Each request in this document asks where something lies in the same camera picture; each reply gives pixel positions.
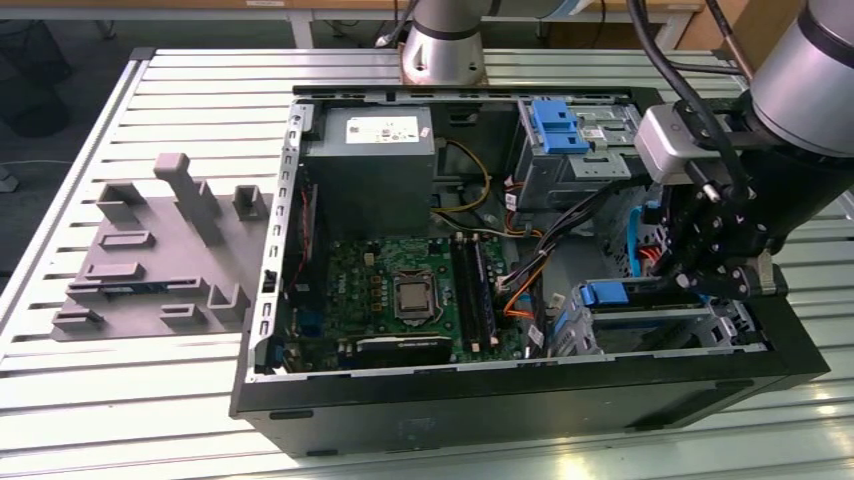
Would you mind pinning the metal disk bay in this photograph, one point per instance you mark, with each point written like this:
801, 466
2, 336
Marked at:
568, 335

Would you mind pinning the green motherboard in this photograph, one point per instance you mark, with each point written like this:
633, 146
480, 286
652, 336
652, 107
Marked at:
354, 260

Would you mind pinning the brown wooden cabinet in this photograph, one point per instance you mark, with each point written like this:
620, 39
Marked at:
775, 25

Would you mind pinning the grey parts rack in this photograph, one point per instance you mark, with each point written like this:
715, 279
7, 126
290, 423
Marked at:
167, 250

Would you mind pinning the silver CPU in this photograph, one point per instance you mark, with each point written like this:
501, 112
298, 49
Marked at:
416, 297

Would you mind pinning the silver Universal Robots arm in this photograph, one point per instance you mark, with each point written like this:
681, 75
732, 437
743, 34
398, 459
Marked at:
815, 75

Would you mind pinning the grey power supply unit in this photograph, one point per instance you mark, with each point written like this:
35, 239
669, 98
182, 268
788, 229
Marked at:
368, 175

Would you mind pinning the blue plastic drive latch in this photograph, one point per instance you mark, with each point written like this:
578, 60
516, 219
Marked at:
557, 130

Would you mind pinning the black graphics card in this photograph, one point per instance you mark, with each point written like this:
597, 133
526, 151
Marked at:
401, 350

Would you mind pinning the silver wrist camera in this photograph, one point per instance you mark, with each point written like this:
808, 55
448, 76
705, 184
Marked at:
668, 145

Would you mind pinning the black PC case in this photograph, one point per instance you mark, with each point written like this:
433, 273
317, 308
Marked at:
468, 415

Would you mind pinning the RAM stick in slot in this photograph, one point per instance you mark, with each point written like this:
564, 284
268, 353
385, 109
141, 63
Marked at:
482, 290

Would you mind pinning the black chair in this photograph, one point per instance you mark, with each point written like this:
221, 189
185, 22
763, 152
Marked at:
34, 75

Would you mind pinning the hard disk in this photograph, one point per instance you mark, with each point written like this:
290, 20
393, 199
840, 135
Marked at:
604, 294

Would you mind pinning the grey optical drive cage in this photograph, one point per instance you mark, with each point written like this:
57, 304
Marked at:
548, 175

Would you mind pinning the black CPU socket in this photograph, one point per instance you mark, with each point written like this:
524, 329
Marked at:
417, 274

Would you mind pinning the RAM stick on rack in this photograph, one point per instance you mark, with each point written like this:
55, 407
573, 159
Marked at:
143, 288

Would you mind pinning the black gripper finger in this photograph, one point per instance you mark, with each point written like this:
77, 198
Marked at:
695, 230
728, 282

